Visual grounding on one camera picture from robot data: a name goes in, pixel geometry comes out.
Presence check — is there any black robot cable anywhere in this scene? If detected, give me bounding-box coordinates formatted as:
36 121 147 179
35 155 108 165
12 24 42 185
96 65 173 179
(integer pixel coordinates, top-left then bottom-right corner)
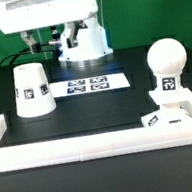
0 24 65 68

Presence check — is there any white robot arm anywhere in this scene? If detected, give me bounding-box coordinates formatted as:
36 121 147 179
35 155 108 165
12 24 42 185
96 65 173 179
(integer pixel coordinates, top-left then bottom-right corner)
0 0 113 67

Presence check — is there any white lamp bulb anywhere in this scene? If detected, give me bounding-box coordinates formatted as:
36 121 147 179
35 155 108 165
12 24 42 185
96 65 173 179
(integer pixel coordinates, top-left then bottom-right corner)
147 38 187 92

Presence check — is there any white U-shaped fence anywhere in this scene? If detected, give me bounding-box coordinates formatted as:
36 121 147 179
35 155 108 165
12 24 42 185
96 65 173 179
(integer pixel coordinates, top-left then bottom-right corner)
0 91 192 173

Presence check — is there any white lamp shade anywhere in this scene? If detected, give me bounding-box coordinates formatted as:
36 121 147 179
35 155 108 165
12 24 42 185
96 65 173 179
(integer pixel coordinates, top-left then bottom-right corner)
13 62 56 118

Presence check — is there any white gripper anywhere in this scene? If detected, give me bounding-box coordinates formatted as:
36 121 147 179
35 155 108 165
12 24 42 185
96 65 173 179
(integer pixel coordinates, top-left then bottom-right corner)
0 0 98 54

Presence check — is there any white lamp base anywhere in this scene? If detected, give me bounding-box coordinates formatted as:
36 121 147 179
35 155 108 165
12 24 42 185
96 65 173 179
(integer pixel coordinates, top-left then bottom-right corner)
141 88 192 128

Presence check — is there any white marker sheet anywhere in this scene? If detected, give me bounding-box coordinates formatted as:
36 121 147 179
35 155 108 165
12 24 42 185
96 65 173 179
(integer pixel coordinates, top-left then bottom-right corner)
50 72 130 98

